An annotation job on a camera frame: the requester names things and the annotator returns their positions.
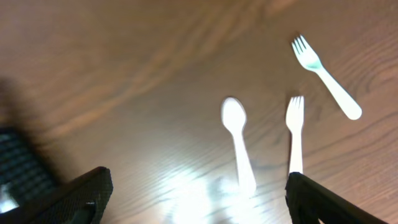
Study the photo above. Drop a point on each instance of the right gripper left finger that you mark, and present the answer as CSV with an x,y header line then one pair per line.
x,y
82,200

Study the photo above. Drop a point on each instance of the dark green plastic basket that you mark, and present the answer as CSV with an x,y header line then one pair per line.
x,y
24,173

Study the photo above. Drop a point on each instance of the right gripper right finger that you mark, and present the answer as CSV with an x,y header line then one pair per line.
x,y
310,202

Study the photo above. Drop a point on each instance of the white plastic fork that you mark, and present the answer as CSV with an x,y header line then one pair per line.
x,y
310,61
294,120

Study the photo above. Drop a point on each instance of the thick white plastic spoon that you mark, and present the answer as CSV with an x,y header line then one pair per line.
x,y
233,117

